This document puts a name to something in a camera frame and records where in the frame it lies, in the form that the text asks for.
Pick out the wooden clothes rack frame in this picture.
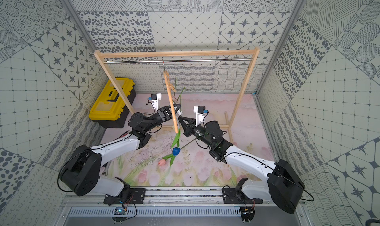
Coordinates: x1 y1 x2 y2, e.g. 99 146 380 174
94 47 260 142

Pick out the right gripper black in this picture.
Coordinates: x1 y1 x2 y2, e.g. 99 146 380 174
178 116 214 148

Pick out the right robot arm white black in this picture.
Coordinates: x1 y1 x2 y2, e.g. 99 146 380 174
178 116 305 214

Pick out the left green circuit board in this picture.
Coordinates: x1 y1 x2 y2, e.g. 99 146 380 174
111 207 128 223

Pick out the metal rack rod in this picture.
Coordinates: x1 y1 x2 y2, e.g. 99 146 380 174
104 58 253 64

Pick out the floral pink table mat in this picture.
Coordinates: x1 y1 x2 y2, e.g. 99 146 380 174
97 93 277 187

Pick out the aluminium mounting rail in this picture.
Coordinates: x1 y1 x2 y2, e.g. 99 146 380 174
60 186 300 207

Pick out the right black circuit board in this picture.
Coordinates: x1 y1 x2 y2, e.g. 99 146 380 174
240 207 255 224

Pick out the yellow black toolbox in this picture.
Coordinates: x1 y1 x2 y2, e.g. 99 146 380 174
89 81 130 128

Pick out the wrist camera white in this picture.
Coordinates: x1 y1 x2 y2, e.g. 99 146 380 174
148 93 162 110
194 106 209 126

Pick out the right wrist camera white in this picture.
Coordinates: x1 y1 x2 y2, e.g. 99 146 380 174
194 106 209 126

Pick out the pink artificial tulip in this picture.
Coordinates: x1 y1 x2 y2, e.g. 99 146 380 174
158 139 195 166

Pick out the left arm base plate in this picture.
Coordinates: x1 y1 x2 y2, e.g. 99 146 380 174
103 188 147 206

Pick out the white vented cable duct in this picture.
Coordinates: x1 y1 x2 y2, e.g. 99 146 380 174
68 206 240 217

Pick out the silver combination wrench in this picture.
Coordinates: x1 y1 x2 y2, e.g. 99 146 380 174
102 163 110 176

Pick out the yellow artificial tulip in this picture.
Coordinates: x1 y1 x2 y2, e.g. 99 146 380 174
172 78 186 104

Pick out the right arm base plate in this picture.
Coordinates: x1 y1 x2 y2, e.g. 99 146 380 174
222 187 263 205

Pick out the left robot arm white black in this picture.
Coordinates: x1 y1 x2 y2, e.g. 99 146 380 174
58 104 181 198

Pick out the wooden curved clothes hanger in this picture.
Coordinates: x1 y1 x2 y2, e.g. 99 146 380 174
163 68 179 134

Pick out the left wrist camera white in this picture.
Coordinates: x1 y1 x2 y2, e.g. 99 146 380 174
148 93 162 110

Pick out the blue artificial tulip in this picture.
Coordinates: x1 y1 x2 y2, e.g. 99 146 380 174
171 129 181 156

